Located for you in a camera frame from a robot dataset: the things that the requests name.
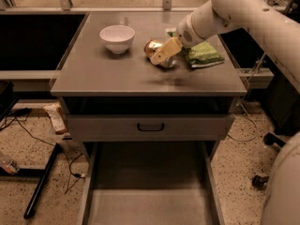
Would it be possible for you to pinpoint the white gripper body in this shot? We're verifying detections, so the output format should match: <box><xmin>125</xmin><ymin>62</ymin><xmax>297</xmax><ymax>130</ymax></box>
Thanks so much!
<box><xmin>176</xmin><ymin>15</ymin><xmax>203</xmax><ymax>48</ymax></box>

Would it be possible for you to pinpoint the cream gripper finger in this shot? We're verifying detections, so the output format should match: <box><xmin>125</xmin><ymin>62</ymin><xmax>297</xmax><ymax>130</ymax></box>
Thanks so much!
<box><xmin>150</xmin><ymin>37</ymin><xmax>182</xmax><ymax>65</ymax></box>

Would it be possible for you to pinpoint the orange soda can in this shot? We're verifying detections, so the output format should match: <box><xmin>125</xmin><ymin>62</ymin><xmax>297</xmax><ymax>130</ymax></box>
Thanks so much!
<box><xmin>144</xmin><ymin>39</ymin><xmax>176</xmax><ymax>68</ymax></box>

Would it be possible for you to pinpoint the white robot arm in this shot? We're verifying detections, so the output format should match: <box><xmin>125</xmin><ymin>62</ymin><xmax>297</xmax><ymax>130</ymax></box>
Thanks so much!
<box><xmin>175</xmin><ymin>0</ymin><xmax>300</xmax><ymax>225</ymax></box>

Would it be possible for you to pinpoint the grey drawer cabinet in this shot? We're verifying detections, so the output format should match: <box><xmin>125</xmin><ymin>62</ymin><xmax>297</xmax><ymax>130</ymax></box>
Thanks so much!
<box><xmin>51</xmin><ymin>12</ymin><xmax>246</xmax><ymax>155</ymax></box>

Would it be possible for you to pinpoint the grey upper drawer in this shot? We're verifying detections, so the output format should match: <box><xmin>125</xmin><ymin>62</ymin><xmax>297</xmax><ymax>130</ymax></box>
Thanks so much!
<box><xmin>67</xmin><ymin>114</ymin><xmax>234</xmax><ymax>142</ymax></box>

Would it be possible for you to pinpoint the open grey middle drawer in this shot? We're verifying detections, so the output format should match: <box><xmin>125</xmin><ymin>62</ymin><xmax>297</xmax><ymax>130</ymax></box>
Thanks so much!
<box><xmin>76</xmin><ymin>142</ymin><xmax>225</xmax><ymax>225</ymax></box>

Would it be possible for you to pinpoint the green chip bag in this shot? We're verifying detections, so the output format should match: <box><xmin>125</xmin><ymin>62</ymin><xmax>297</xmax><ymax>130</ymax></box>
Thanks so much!
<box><xmin>165</xmin><ymin>27</ymin><xmax>226</xmax><ymax>69</ymax></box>

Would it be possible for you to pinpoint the white ceramic bowl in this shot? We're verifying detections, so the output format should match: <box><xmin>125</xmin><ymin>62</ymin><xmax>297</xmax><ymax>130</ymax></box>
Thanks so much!
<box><xmin>99</xmin><ymin>25</ymin><xmax>135</xmax><ymax>53</ymax></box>

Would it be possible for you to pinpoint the snack package on floor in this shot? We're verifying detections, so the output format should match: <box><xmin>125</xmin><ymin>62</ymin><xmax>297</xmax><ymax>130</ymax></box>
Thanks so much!
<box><xmin>43</xmin><ymin>103</ymin><xmax>67</xmax><ymax>134</ymax></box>

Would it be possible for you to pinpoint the black office chair base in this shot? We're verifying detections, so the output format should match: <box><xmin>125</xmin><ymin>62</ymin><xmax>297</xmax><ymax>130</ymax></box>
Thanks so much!
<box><xmin>251</xmin><ymin>133</ymin><xmax>285</xmax><ymax>190</ymax></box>

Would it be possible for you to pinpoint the black metal stand leg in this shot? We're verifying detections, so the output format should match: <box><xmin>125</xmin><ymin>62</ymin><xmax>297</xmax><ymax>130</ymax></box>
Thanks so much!
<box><xmin>23</xmin><ymin>143</ymin><xmax>62</xmax><ymax>219</ymax></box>

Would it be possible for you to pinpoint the clear plastic bottle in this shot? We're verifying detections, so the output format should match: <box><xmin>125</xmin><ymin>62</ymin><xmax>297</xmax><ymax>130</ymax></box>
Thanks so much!
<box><xmin>0</xmin><ymin>152</ymin><xmax>20</xmax><ymax>174</ymax></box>

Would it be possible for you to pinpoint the black drawer handle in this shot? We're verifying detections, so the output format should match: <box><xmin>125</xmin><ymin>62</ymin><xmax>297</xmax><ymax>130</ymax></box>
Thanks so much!
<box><xmin>137</xmin><ymin>123</ymin><xmax>165</xmax><ymax>132</ymax></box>

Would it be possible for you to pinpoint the black floor cable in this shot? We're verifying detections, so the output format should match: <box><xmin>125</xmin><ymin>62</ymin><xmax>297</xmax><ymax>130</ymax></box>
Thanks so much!
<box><xmin>0</xmin><ymin>108</ymin><xmax>87</xmax><ymax>195</ymax></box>

